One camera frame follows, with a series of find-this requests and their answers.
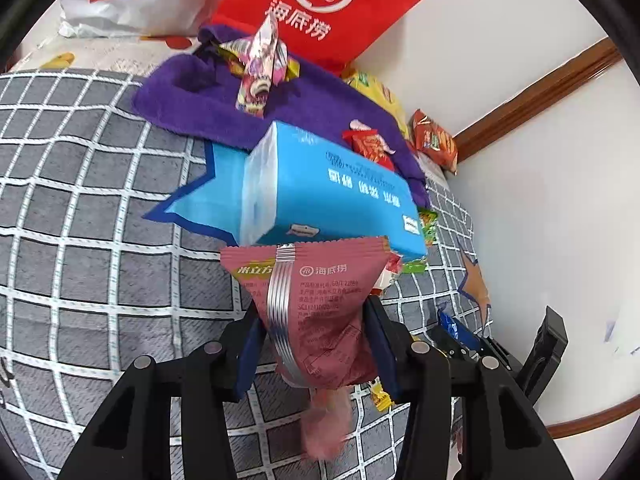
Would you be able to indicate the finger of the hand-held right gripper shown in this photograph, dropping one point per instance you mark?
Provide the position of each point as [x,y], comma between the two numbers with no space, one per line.
[497,350]
[447,347]

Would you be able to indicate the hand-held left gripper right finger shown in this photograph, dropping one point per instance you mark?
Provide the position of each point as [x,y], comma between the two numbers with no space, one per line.
[385,355]

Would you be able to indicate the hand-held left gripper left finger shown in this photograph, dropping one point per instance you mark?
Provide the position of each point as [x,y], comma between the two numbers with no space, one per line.
[247,360]

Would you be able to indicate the blue snack packet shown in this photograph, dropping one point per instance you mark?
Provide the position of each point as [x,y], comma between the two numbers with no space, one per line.
[455,327]

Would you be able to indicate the yellow triangular snack packet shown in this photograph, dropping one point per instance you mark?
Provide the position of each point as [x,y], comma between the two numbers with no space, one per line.
[382,400]

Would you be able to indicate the dark pink snack packet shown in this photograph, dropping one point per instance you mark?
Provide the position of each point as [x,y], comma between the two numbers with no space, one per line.
[325,310]

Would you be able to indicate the red and white snack packet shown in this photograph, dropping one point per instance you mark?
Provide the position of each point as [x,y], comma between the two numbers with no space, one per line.
[390,280]

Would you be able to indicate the purple cloth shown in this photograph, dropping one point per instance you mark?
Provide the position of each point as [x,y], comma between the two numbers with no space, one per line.
[210,95]

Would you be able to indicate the brown wooden baseboard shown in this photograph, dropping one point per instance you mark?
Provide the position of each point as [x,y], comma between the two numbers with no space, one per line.
[592,414]

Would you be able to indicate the green triangular snack packet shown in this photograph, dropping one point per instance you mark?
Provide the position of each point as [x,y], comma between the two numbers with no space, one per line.
[427,225]

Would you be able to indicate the blue tissue pack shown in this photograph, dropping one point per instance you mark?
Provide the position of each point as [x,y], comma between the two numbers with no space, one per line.
[325,195]

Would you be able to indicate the orange chip bag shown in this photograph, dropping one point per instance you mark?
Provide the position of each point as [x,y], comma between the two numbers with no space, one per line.
[435,142]

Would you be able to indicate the grey checked blanket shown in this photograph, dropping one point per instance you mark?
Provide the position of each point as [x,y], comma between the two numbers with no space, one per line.
[75,210]

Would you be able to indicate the yellow chip bag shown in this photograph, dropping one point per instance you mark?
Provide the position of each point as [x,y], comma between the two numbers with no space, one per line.
[380,95]

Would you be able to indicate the long pink cartoon snack packet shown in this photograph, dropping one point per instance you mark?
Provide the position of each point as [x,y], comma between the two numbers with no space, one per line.
[260,60]

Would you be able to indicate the red paper bag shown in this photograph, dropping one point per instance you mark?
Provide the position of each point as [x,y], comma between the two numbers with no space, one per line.
[350,20]

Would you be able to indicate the brown wooden door frame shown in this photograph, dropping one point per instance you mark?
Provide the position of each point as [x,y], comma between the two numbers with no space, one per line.
[540,101]

